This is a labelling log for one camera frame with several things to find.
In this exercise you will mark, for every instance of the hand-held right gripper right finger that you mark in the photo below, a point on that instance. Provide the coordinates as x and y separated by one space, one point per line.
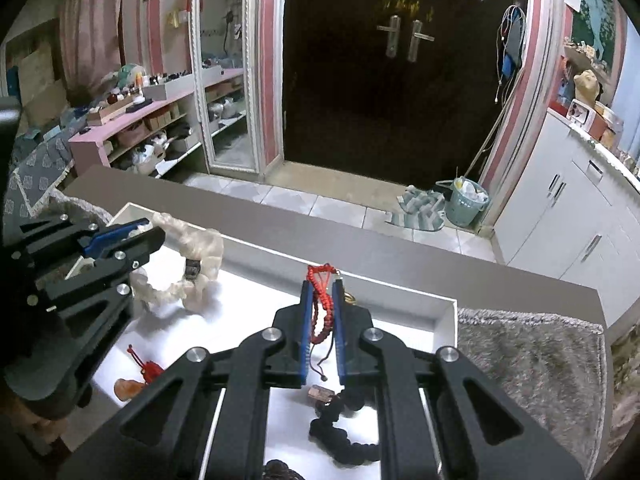
341 340

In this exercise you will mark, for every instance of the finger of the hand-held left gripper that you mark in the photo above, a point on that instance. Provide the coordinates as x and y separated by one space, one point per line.
115 237
100 285

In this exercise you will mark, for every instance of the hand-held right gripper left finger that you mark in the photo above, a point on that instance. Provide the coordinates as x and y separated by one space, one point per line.
303 340

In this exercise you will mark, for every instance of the white shallow tray box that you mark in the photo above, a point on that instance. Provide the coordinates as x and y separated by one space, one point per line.
240 320

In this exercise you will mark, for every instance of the orange pendant with red knot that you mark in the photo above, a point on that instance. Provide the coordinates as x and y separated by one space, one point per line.
150 372

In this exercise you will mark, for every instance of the pink shelf unit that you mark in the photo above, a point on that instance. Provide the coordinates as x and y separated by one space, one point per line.
90 145

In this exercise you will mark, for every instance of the blue patterned sofa cover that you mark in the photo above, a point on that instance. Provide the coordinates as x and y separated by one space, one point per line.
40 160

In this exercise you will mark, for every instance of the wooden tray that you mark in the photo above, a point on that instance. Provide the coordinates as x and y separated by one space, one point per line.
117 111

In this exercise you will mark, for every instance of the green striped floor mat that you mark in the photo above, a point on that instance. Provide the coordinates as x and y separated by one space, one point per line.
417 210

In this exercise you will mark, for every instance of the white storage box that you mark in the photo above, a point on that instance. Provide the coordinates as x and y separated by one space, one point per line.
167 90

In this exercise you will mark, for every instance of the pale green plush toy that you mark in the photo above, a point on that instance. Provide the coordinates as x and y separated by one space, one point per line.
124 76

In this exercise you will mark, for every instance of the green waste bin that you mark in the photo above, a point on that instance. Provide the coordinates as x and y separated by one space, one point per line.
462 207

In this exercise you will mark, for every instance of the white framed standing mirror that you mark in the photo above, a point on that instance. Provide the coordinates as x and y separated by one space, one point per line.
225 85

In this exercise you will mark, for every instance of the grey shaggy mat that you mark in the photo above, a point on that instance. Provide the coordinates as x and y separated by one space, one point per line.
525 385

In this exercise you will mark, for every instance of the pink curtain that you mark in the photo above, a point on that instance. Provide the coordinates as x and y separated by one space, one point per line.
90 35

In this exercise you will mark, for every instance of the dark double door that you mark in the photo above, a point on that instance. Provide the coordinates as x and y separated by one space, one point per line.
350 110

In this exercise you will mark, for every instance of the white cabinet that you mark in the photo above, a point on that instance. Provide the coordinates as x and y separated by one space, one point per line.
550 220

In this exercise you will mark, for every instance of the broom stick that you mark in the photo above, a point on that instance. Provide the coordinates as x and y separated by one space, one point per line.
487 135

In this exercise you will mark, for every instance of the floral cloth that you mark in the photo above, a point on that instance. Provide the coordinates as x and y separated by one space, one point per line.
625 360

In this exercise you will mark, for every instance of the small white box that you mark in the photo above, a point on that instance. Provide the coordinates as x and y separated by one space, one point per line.
582 112

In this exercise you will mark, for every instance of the tan plush toy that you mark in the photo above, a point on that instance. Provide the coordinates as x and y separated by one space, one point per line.
586 86

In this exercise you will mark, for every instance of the blue curtain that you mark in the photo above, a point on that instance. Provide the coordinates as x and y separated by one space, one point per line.
631 85

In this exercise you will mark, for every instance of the wall poster with pale figure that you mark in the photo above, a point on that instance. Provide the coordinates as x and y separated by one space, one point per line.
597 15

